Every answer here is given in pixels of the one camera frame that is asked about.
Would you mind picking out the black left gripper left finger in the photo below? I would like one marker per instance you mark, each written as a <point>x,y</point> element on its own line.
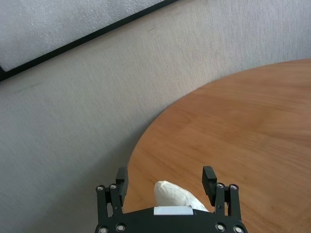
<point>121,184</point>

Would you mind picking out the white plastic-wrapped sandbag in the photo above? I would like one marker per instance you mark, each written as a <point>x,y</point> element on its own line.
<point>175,194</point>

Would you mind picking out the black horizontal wall strip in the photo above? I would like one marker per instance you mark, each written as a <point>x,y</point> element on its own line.
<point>73,45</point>

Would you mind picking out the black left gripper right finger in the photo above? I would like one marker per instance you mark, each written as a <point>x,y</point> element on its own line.
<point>209,184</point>

